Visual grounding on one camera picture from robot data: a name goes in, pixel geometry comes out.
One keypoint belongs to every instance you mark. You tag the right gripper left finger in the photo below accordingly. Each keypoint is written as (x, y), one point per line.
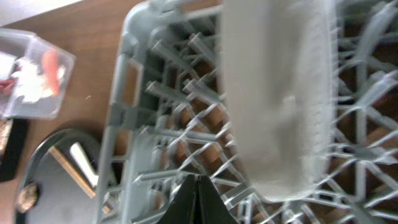
(182, 209)

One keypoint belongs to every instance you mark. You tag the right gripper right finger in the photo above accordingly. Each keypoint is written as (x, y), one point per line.
(210, 207)

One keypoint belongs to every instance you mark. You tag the wooden chopstick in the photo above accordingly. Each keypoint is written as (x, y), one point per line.
(73, 173)

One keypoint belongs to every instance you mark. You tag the white plastic fork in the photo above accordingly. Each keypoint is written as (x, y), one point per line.
(80, 157)

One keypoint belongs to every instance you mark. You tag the brown round cookie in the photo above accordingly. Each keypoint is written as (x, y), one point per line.
(28, 197)

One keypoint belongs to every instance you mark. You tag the grey plate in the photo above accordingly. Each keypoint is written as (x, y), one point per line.
(278, 66)

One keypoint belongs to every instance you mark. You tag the orange carrot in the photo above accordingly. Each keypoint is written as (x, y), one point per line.
(50, 68)

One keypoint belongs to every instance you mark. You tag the white paper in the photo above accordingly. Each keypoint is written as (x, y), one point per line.
(30, 82)

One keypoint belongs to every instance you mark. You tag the red foil snack wrapper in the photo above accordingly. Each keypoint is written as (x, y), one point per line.
(7, 86)

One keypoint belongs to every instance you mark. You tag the grey dishwasher rack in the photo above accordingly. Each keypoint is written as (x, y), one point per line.
(168, 119)

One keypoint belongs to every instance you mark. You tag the round black tray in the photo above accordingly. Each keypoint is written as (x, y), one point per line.
(61, 200)

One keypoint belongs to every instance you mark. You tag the black rectangular tray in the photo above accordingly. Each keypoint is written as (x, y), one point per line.
(12, 144)

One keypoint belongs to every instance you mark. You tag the clear plastic bin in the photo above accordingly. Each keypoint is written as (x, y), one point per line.
(16, 44)

